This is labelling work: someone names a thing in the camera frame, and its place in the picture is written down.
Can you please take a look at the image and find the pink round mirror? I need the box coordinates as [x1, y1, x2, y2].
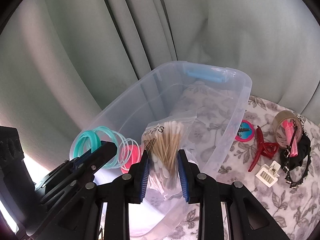
[235, 120, 254, 142]

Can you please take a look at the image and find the pink hair ties bundle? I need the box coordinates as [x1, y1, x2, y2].
[118, 138, 143, 174]

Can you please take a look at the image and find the red hair claw clip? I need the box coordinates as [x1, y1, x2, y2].
[248, 126, 279, 172]

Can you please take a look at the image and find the black beaded headband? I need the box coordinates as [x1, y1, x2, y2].
[282, 127, 311, 189]

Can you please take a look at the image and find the white hair clip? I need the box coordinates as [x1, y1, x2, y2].
[255, 161, 281, 188]

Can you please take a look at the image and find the pink hair roller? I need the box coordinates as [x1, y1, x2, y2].
[283, 120, 298, 157]

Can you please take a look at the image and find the floral tablecloth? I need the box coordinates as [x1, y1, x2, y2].
[165, 95, 319, 239]

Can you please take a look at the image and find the black white spotted scrunchie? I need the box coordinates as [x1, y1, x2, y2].
[297, 114, 310, 133]

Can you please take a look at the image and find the cotton swabs bag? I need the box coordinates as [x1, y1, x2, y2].
[142, 110, 197, 200]

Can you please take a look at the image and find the clear plastic storage bin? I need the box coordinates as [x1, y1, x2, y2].
[69, 61, 252, 239]

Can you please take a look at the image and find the teal hair ties bundle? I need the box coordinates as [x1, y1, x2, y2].
[72, 126, 126, 169]

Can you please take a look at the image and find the green curtain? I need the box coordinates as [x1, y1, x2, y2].
[1, 0, 319, 168]

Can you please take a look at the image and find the brown packing tape roll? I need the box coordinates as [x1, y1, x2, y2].
[272, 110, 303, 148]

